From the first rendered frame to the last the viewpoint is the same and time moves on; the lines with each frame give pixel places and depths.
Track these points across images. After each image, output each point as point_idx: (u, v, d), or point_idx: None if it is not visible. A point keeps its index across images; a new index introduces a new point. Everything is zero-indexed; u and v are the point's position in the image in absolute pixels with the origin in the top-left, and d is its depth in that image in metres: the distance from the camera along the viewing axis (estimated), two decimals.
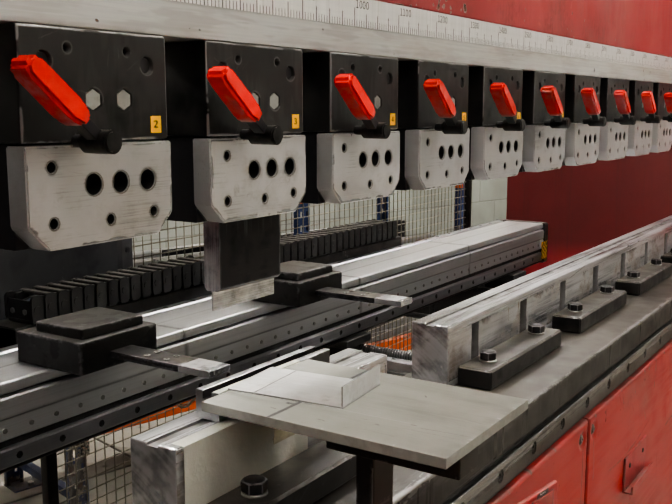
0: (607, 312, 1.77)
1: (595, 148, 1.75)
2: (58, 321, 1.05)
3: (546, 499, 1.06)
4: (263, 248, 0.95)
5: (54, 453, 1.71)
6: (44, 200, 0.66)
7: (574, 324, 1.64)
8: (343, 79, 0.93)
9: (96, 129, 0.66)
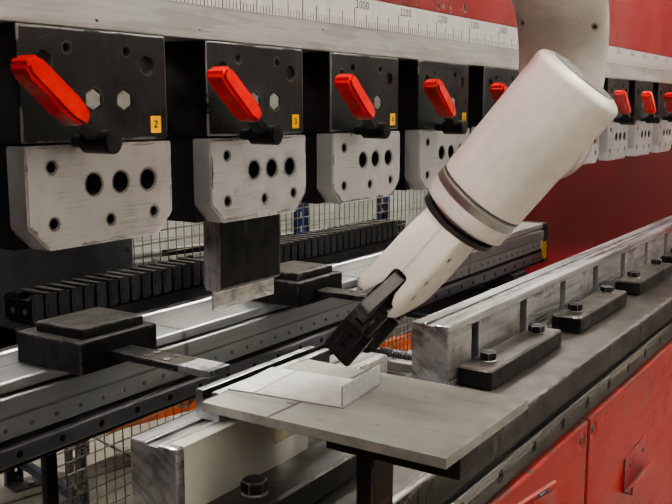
0: (607, 312, 1.77)
1: (595, 148, 1.75)
2: (58, 321, 1.05)
3: (546, 499, 1.06)
4: (263, 248, 0.95)
5: (54, 453, 1.71)
6: (44, 200, 0.66)
7: (574, 324, 1.64)
8: (343, 79, 0.93)
9: (96, 129, 0.66)
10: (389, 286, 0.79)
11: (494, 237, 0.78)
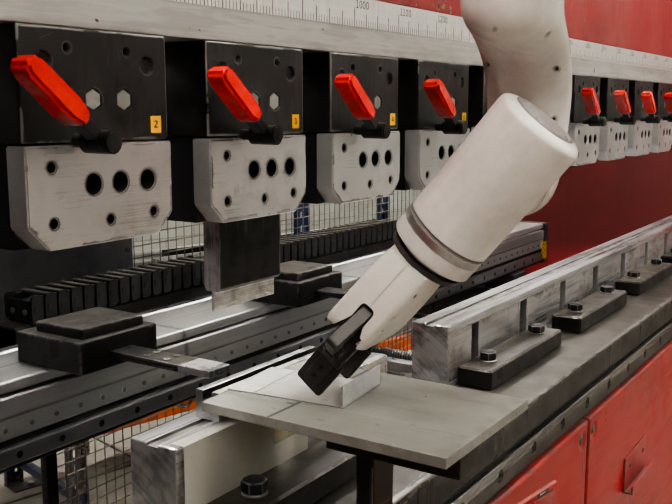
0: (607, 312, 1.77)
1: (595, 148, 1.75)
2: (58, 321, 1.05)
3: (546, 499, 1.06)
4: (263, 248, 0.95)
5: (54, 453, 1.71)
6: (44, 200, 0.66)
7: (574, 324, 1.64)
8: (343, 79, 0.93)
9: (96, 129, 0.66)
10: (357, 320, 0.81)
11: (459, 274, 0.80)
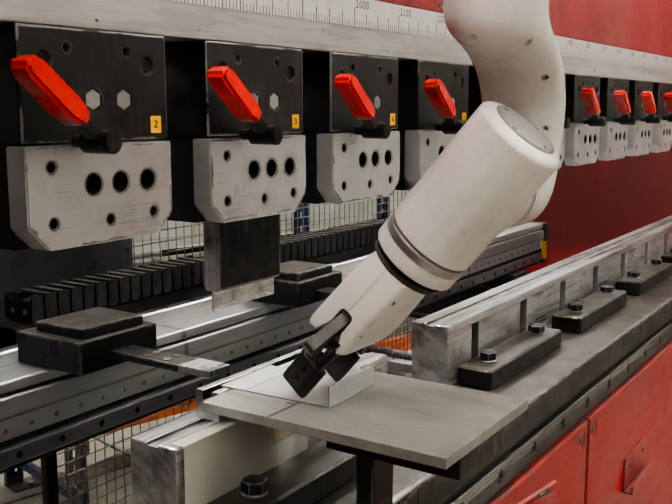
0: (607, 312, 1.77)
1: (595, 148, 1.75)
2: (58, 321, 1.05)
3: (546, 499, 1.06)
4: (263, 248, 0.95)
5: (54, 453, 1.71)
6: (44, 200, 0.66)
7: (574, 324, 1.64)
8: (343, 79, 0.93)
9: (96, 129, 0.66)
10: (336, 325, 0.82)
11: (437, 283, 0.79)
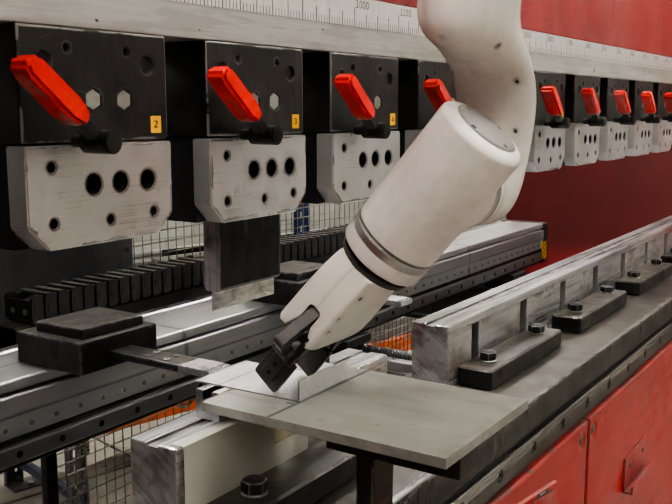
0: (607, 312, 1.77)
1: (595, 148, 1.75)
2: (58, 321, 1.05)
3: (546, 499, 1.06)
4: (263, 248, 0.95)
5: (54, 453, 1.71)
6: (44, 200, 0.66)
7: (574, 324, 1.64)
8: (343, 79, 0.93)
9: (96, 129, 0.66)
10: (304, 321, 0.83)
11: (402, 279, 0.81)
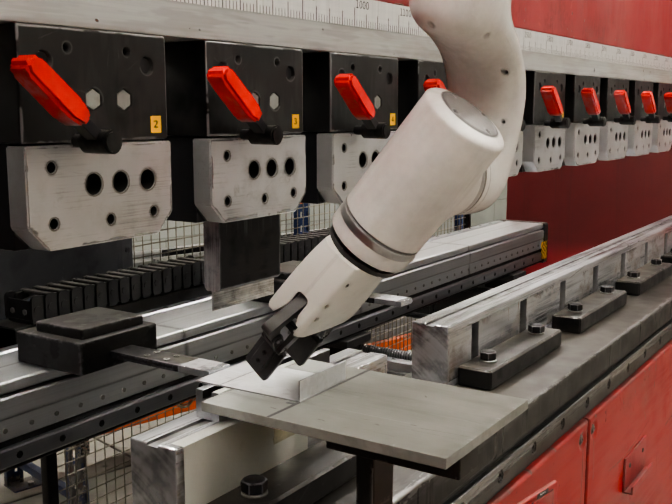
0: (607, 312, 1.77)
1: (595, 148, 1.75)
2: (58, 321, 1.05)
3: (546, 499, 1.06)
4: (263, 248, 0.95)
5: (54, 453, 1.71)
6: (44, 200, 0.66)
7: (574, 324, 1.64)
8: (343, 79, 0.93)
9: (96, 129, 0.66)
10: (292, 308, 0.84)
11: (389, 265, 0.82)
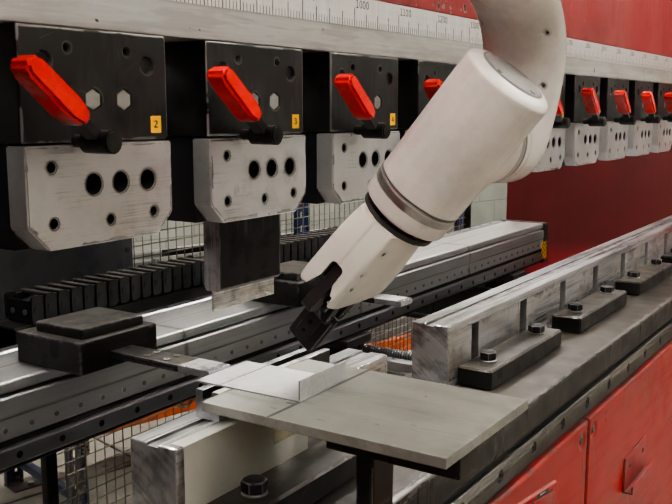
0: (607, 312, 1.77)
1: (595, 148, 1.75)
2: (58, 321, 1.05)
3: (546, 499, 1.06)
4: (263, 248, 0.95)
5: (54, 453, 1.71)
6: (44, 200, 0.66)
7: (574, 324, 1.64)
8: (343, 79, 0.93)
9: (96, 129, 0.66)
10: (327, 282, 0.83)
11: (427, 233, 0.79)
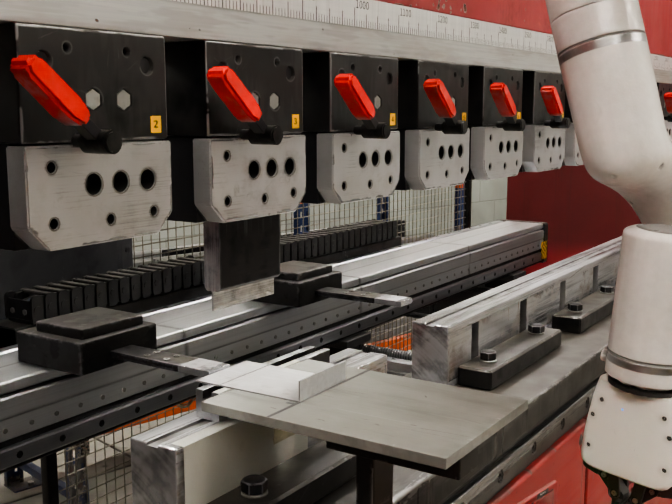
0: (607, 312, 1.77)
1: None
2: (58, 321, 1.05)
3: (546, 499, 1.06)
4: (263, 248, 0.95)
5: (54, 453, 1.71)
6: (44, 200, 0.66)
7: (574, 324, 1.64)
8: (343, 79, 0.93)
9: (96, 129, 0.66)
10: None
11: None
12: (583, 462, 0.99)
